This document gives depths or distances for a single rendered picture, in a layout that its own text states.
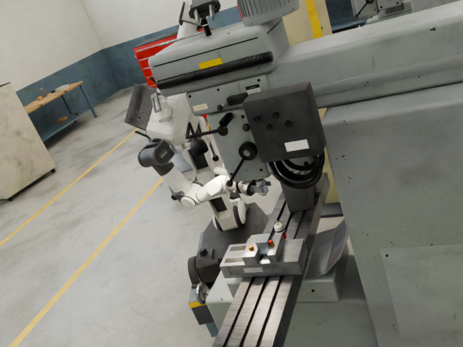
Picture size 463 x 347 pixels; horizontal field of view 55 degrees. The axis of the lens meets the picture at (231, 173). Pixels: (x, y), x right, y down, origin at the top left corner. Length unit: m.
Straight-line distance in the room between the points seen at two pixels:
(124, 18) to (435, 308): 11.66
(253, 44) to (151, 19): 10.85
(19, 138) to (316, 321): 6.44
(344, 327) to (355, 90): 1.06
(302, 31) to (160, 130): 1.61
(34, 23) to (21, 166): 4.91
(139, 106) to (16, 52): 9.14
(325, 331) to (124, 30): 11.40
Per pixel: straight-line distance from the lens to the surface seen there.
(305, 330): 2.19
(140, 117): 2.22
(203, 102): 1.69
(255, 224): 2.96
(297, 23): 3.42
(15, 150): 7.82
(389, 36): 1.49
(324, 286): 1.95
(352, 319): 2.08
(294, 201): 2.23
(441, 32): 1.49
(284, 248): 1.91
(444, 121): 1.45
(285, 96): 1.30
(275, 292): 1.84
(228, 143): 1.75
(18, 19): 11.66
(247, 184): 1.92
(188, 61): 1.65
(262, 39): 1.53
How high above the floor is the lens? 2.09
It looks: 24 degrees down
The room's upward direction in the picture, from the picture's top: 20 degrees counter-clockwise
